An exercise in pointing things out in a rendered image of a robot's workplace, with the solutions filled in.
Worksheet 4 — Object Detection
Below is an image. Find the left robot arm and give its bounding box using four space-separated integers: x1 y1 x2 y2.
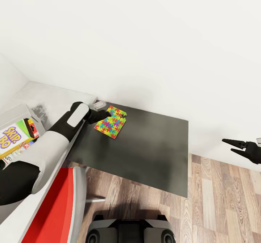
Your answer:
0 101 111 225

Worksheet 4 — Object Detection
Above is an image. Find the board game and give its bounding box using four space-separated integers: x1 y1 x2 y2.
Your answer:
0 119 39 160
2 140 35 164

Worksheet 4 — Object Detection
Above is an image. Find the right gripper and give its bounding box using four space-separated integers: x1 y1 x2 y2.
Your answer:
222 139 261 164

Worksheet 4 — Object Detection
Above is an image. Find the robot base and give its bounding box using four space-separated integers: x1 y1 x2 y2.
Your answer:
85 215 176 243

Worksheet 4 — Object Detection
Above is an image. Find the jigsaw puzzle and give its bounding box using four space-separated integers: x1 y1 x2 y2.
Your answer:
94 106 127 139

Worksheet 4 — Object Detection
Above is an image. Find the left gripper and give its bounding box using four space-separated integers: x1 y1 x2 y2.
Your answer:
88 109 111 124

